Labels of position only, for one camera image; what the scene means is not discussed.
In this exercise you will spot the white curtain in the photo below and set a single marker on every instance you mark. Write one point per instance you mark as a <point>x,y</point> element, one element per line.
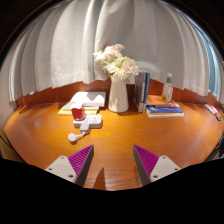
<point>66,46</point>

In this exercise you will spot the white power strip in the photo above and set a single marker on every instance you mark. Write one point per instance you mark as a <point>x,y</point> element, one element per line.
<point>90,121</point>

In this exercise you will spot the orange book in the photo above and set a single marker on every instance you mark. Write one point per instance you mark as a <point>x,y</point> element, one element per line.
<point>158,99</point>

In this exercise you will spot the white and pink flower bouquet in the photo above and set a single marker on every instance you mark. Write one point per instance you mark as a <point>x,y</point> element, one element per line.
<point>115,61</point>

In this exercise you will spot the thick white book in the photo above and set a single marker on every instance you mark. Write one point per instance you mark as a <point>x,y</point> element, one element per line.
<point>89,98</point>

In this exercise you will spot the red and white flat item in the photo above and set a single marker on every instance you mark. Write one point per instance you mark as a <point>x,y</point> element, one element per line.
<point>211,109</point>

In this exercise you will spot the dark grey upright book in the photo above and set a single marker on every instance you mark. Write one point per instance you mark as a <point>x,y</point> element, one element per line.
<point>139,90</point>

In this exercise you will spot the clear bottle with green label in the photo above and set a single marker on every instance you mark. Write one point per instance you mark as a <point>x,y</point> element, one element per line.
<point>167,89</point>

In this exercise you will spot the red and white charger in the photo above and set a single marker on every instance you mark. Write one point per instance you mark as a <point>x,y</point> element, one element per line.
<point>77,112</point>

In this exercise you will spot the white wall socket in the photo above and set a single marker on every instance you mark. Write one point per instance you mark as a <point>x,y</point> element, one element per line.
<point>131,80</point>

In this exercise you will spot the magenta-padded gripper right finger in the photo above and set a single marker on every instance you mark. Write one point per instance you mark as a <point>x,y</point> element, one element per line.
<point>164,166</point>

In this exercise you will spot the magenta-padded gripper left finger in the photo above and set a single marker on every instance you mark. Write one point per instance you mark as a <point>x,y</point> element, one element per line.
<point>63,167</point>

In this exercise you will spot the blue upright book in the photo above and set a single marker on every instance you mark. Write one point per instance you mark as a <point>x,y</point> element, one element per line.
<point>146,90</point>

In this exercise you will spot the pale green book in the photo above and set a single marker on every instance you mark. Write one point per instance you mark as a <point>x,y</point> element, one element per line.
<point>67,106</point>

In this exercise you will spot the white ceramic vase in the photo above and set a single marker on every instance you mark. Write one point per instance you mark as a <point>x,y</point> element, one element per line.
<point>118,96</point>

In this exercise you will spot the white flat book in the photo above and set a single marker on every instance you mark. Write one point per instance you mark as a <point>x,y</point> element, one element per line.
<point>165,114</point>

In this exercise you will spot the yellow book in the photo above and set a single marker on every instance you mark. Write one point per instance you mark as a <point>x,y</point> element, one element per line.
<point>91,110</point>

